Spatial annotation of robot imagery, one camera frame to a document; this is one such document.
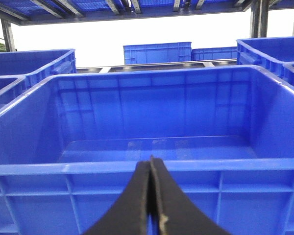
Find blue source crate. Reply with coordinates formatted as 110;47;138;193
0;75;26;109

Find distant blue crate low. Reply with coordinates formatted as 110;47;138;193
191;47;238;61

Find blue rear right crate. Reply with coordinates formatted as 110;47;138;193
237;36;294;77

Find distant blue crate tall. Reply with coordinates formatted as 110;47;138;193
123;42;192;65

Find blue rear left crate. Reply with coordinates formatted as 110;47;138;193
0;49;76;87

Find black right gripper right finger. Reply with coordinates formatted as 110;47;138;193
150;156;229;235

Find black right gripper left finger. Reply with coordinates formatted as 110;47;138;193
84;161;150;235

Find steel shelf rack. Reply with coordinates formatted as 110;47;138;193
0;0;294;68

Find blue target crate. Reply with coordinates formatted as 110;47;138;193
0;66;294;235

